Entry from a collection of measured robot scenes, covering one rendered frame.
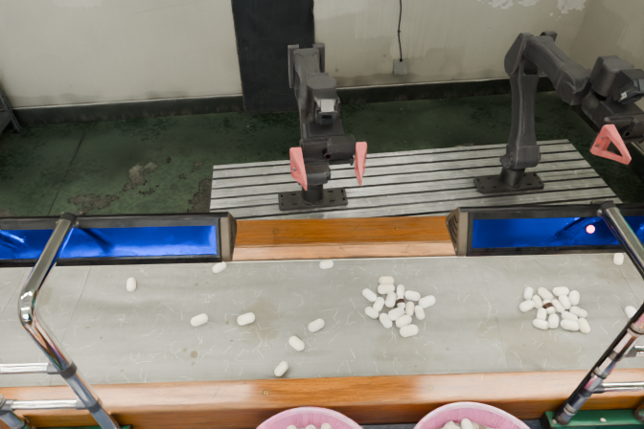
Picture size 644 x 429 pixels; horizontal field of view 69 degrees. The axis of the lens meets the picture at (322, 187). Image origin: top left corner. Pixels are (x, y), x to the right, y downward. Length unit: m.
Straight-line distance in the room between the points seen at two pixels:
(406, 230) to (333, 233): 0.18
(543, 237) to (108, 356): 0.84
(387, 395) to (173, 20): 2.32
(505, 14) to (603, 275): 2.11
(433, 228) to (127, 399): 0.76
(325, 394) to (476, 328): 0.35
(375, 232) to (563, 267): 0.45
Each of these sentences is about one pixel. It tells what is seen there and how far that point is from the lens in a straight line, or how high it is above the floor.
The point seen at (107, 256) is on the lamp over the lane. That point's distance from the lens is 0.79.
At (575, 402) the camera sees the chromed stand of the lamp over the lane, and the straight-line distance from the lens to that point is 0.99.
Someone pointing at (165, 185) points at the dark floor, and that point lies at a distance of 2.56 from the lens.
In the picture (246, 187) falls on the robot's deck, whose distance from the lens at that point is 1.43.
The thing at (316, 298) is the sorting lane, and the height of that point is 0.74.
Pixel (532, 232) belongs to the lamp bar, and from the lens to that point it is 0.80.
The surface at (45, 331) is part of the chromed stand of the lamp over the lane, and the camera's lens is 0.74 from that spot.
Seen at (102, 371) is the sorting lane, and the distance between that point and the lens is 1.07.
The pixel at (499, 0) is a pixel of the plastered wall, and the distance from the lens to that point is 3.07.
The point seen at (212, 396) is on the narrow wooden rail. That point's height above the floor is 0.76.
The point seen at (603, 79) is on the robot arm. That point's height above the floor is 1.15.
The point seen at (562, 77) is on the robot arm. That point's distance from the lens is 1.23.
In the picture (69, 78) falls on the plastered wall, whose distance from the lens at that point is 3.12.
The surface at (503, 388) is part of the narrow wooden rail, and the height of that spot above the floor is 0.76.
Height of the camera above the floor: 1.61
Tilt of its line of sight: 42 degrees down
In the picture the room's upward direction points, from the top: straight up
